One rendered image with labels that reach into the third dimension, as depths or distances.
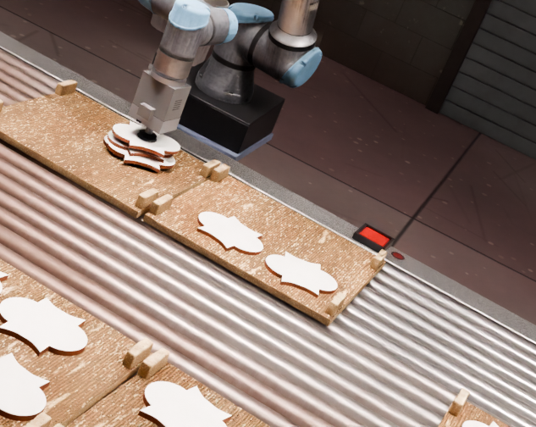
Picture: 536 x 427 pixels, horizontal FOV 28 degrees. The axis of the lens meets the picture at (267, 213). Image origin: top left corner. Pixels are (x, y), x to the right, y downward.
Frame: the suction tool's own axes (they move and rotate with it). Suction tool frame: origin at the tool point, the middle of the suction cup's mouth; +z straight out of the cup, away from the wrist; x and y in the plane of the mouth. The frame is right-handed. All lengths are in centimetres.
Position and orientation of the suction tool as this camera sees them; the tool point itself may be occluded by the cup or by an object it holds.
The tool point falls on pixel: (145, 142)
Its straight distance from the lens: 225.7
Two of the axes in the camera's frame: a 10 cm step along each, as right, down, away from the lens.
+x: 4.8, -2.1, 8.5
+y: 8.0, 5.0, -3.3
